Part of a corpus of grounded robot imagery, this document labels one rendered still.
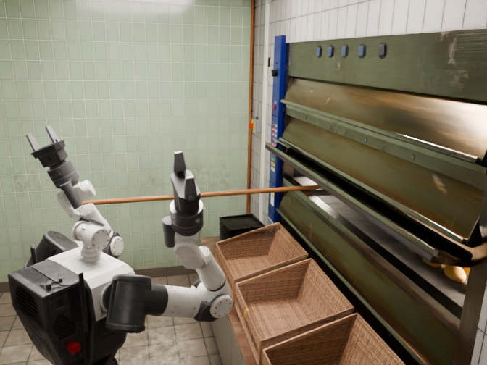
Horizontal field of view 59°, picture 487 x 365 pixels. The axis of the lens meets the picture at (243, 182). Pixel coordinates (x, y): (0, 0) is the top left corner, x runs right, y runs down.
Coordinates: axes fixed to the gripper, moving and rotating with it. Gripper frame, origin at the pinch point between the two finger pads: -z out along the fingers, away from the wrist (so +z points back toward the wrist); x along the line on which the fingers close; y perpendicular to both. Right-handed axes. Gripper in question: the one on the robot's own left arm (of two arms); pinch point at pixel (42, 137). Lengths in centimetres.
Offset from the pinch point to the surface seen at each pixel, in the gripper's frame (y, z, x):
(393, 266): -24, 103, 99
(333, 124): -91, 57, 92
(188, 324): -121, 180, -61
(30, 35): -187, -59, -100
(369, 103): -62, 45, 111
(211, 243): -154, 135, -27
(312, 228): -98, 116, 61
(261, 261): -128, 147, 12
